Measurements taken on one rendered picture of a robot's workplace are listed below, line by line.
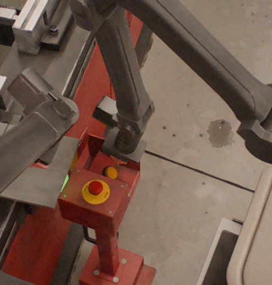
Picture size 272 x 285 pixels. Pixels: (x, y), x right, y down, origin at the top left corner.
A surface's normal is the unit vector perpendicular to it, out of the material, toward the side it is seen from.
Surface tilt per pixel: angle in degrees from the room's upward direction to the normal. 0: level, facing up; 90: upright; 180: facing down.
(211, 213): 0
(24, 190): 0
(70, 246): 0
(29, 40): 90
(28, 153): 54
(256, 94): 39
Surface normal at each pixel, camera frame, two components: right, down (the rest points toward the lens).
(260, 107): 0.47, -0.10
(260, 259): -0.62, -0.65
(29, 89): -0.21, 0.20
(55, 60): 0.00, -0.57
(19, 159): 0.72, -0.63
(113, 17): 0.84, 0.37
